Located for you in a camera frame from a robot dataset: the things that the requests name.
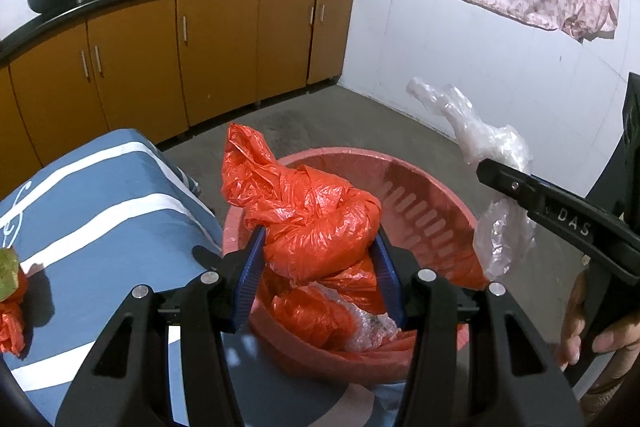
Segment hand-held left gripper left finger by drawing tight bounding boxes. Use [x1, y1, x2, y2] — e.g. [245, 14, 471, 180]
[55, 224, 268, 427]

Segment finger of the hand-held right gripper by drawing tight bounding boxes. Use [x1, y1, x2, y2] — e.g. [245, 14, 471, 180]
[476, 158, 553, 228]

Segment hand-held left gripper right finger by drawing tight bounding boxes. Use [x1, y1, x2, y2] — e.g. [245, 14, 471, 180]
[372, 229, 586, 427]

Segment white translucent plastic bag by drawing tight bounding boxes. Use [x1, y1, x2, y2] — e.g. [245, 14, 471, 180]
[406, 77, 537, 282]

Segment bubble wrap sheet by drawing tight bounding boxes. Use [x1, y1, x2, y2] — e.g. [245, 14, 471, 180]
[340, 297, 401, 353]

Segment red plastic waste basket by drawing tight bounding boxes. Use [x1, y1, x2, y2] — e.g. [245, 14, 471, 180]
[222, 148, 493, 390]

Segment person's right hand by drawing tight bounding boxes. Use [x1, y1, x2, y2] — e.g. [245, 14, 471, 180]
[556, 271, 640, 373]

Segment red bin liner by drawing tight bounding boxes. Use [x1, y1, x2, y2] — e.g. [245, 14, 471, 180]
[222, 207, 493, 390]

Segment blue striped tablecloth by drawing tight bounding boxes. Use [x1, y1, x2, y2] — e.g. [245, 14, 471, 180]
[0, 128, 406, 427]

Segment wooden lower kitchen cabinets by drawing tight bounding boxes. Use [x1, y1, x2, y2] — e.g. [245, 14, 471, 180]
[0, 0, 356, 198]

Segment yellow-green plastic bag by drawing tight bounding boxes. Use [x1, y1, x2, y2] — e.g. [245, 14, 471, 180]
[0, 248, 21, 300]

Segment small red plastic bag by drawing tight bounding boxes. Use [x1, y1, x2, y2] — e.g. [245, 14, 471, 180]
[0, 274, 28, 358]

